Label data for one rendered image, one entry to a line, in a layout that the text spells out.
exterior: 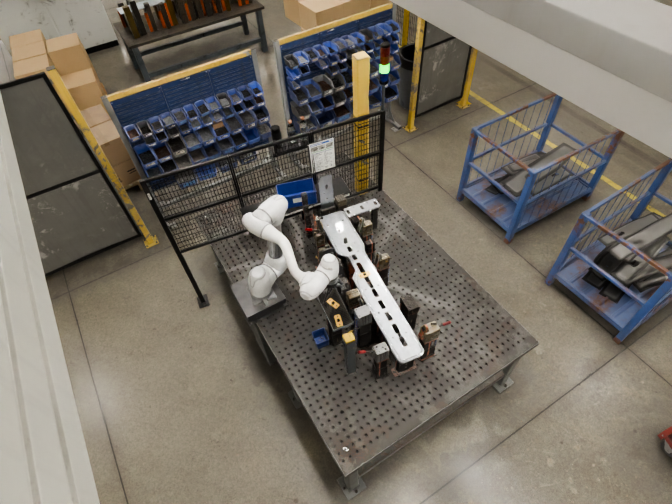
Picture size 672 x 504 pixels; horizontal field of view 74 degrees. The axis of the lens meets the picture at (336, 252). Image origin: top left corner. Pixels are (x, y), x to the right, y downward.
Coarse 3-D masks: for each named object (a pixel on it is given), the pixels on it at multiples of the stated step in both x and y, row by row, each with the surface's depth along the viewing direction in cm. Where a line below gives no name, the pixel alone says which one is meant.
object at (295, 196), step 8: (280, 184) 362; (288, 184) 364; (296, 184) 366; (304, 184) 368; (312, 184) 369; (280, 192) 368; (288, 192) 370; (296, 192) 372; (312, 192) 355; (288, 200) 356; (296, 200) 357; (312, 200) 362
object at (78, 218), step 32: (32, 96) 335; (64, 96) 344; (32, 128) 349; (64, 128) 362; (32, 160) 365; (64, 160) 378; (96, 160) 392; (32, 192) 383; (64, 192) 398; (96, 192) 413; (32, 224) 401; (64, 224) 417; (96, 224) 437; (128, 224) 456; (64, 256) 441
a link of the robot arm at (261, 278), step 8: (256, 272) 316; (264, 272) 316; (272, 272) 324; (248, 280) 319; (256, 280) 314; (264, 280) 316; (272, 280) 324; (256, 288) 318; (264, 288) 320; (256, 296) 328; (264, 296) 328
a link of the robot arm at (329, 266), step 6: (324, 258) 251; (330, 258) 250; (336, 258) 253; (324, 264) 250; (330, 264) 249; (336, 264) 252; (318, 270) 252; (324, 270) 251; (330, 270) 251; (336, 270) 254; (330, 276) 252; (336, 276) 260
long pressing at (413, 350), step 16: (336, 224) 353; (336, 240) 342; (352, 240) 341; (368, 288) 313; (384, 288) 312; (368, 304) 304; (384, 304) 304; (384, 320) 296; (400, 320) 296; (384, 336) 289; (400, 336) 288; (400, 352) 281; (416, 352) 281
